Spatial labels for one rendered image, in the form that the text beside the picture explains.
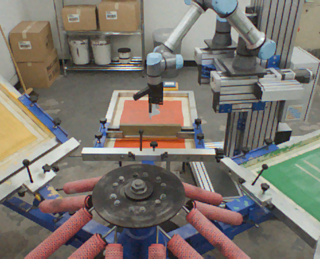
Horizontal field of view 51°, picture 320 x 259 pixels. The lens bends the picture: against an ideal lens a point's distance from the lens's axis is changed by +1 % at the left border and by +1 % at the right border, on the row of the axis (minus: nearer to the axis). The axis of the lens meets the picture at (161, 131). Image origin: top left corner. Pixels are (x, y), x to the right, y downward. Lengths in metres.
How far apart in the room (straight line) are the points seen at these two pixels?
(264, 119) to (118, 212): 1.81
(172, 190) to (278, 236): 1.83
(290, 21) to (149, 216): 1.74
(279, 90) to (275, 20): 0.46
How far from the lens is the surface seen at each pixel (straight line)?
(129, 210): 1.04
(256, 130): 2.68
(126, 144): 1.95
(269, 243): 2.79
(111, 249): 1.02
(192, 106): 2.28
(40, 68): 5.06
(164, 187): 1.11
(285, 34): 2.44
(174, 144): 1.94
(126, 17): 5.01
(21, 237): 2.89
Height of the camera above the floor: 2.04
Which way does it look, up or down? 32 degrees down
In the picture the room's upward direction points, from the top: straight up
